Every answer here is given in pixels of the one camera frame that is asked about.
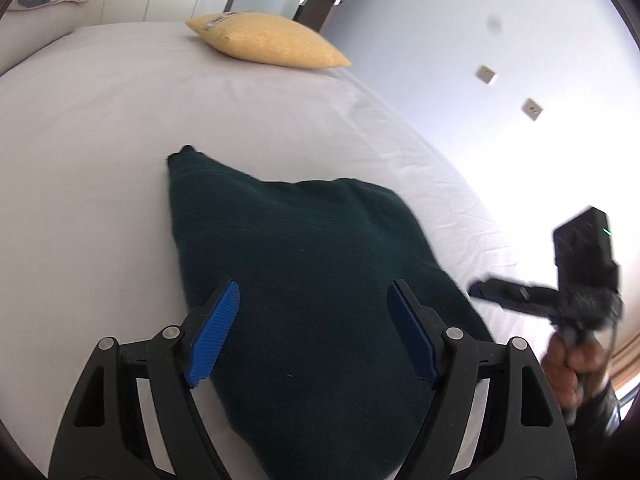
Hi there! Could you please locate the folded beige duvet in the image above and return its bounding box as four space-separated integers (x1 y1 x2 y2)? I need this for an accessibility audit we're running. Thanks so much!
0 0 91 75

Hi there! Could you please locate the person's right hand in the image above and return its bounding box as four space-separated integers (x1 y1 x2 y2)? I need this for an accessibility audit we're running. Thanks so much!
542 330 613 411

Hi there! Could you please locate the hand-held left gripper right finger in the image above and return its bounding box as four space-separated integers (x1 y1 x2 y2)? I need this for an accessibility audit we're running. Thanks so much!
387 280 578 480

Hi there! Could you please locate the dark green knit garment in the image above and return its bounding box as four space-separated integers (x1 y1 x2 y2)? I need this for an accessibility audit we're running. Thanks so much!
166 145 496 480

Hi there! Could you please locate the bed with white sheet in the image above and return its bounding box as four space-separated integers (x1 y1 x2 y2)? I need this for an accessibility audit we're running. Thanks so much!
0 21 561 480

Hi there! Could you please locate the person's right forearm dark sleeve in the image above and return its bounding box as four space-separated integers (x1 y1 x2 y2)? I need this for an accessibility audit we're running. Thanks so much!
565 375 628 480

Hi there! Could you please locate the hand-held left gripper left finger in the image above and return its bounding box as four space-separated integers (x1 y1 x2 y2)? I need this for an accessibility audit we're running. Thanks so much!
47 280 241 480

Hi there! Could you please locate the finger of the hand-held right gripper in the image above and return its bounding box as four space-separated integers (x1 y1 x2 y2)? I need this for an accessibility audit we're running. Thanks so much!
467 278 556 318

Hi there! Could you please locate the yellow pillow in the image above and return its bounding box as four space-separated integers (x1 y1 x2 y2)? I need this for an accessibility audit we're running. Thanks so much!
185 12 352 70

